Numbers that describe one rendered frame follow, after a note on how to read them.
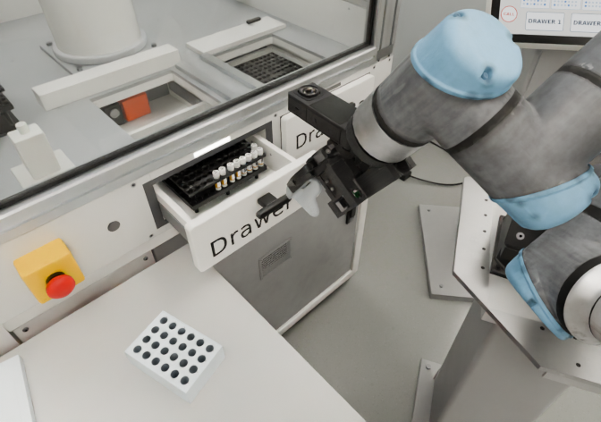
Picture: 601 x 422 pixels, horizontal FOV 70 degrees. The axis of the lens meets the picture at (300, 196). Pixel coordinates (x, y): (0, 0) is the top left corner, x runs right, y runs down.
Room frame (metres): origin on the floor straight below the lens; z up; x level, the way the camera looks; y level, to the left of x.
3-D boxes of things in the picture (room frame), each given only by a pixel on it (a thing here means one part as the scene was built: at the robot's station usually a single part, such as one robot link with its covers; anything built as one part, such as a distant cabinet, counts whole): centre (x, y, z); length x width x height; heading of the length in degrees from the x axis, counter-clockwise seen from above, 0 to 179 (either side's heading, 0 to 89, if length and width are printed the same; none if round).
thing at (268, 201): (0.53, 0.05, 0.91); 0.07 x 0.04 x 0.01; 133
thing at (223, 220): (0.55, 0.07, 0.87); 0.29 x 0.02 x 0.11; 133
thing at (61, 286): (0.38, 0.37, 0.88); 0.04 x 0.03 x 0.04; 133
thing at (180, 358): (0.32, 0.19, 0.78); 0.12 x 0.08 x 0.04; 60
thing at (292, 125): (0.86, -0.07, 0.87); 0.29 x 0.02 x 0.11; 133
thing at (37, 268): (0.41, 0.39, 0.88); 0.07 x 0.05 x 0.07; 133
